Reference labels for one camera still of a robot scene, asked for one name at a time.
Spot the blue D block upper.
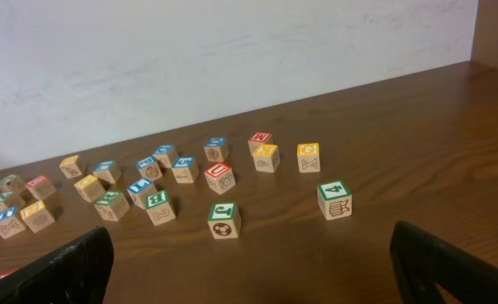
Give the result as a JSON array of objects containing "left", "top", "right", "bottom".
[{"left": 153, "top": 144, "right": 178, "bottom": 168}]

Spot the blue D block right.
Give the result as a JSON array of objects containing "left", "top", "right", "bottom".
[{"left": 204, "top": 137, "right": 230, "bottom": 162}]

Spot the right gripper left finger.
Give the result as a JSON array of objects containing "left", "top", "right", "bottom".
[{"left": 0, "top": 227, "right": 114, "bottom": 304}]

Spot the green B block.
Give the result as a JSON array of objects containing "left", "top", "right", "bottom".
[{"left": 145, "top": 190, "right": 176, "bottom": 225}]

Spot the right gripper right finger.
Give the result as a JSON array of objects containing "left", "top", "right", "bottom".
[{"left": 389, "top": 221, "right": 498, "bottom": 303}]

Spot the yellow C block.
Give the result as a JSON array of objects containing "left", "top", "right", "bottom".
[{"left": 74, "top": 174, "right": 106, "bottom": 203}]

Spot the blue P block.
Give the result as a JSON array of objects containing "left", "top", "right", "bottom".
[{"left": 136, "top": 156, "right": 163, "bottom": 182}]

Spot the green J block top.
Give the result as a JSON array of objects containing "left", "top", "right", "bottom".
[{"left": 0, "top": 174, "right": 26, "bottom": 193}]

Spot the red U block left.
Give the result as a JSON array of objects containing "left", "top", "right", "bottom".
[{"left": 25, "top": 176, "right": 56, "bottom": 200}]

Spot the yellow G block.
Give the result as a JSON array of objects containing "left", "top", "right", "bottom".
[{"left": 297, "top": 143, "right": 321, "bottom": 173}]

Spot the green Z block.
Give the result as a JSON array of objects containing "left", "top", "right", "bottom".
[{"left": 0, "top": 192, "right": 25, "bottom": 212}]

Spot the blue 1 block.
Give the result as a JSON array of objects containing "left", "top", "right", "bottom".
[{"left": 93, "top": 160, "right": 122, "bottom": 184}]

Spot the blue d block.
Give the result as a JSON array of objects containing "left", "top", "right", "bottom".
[
  {"left": 153, "top": 144, "right": 178, "bottom": 168},
  {"left": 204, "top": 137, "right": 230, "bottom": 162}
]

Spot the blue L block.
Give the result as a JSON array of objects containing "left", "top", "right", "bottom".
[{"left": 127, "top": 178, "right": 157, "bottom": 209}]

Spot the blue 5 block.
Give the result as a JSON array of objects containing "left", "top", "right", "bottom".
[{"left": 171, "top": 156, "right": 199, "bottom": 183}]

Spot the green 4 block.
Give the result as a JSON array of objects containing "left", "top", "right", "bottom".
[{"left": 317, "top": 180, "right": 353, "bottom": 220}]

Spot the red M block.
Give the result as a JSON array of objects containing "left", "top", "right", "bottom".
[{"left": 248, "top": 132, "right": 273, "bottom": 155}]

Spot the green J block lower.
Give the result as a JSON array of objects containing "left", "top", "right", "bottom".
[{"left": 208, "top": 201, "right": 241, "bottom": 239}]

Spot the red u block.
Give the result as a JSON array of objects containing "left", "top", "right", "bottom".
[
  {"left": 25, "top": 176, "right": 56, "bottom": 200},
  {"left": 204, "top": 162, "right": 235, "bottom": 194}
]

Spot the yellow K block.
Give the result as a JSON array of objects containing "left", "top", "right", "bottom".
[{"left": 252, "top": 144, "right": 280, "bottom": 173}]

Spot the red U block right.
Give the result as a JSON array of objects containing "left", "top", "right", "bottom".
[{"left": 204, "top": 162, "right": 235, "bottom": 194}]

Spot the yellow S block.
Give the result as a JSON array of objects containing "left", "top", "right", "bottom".
[{"left": 20, "top": 200, "right": 55, "bottom": 233}]

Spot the yellow block top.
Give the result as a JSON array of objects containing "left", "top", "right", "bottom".
[{"left": 59, "top": 155, "right": 85, "bottom": 179}]

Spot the blue T block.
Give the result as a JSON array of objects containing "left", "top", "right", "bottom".
[{"left": 0, "top": 206, "right": 27, "bottom": 239}]

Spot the green j block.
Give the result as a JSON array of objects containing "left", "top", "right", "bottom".
[
  {"left": 0, "top": 174, "right": 26, "bottom": 193},
  {"left": 208, "top": 201, "right": 241, "bottom": 239}
]

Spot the green R block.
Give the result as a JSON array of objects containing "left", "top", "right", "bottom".
[{"left": 94, "top": 191, "right": 130, "bottom": 221}]

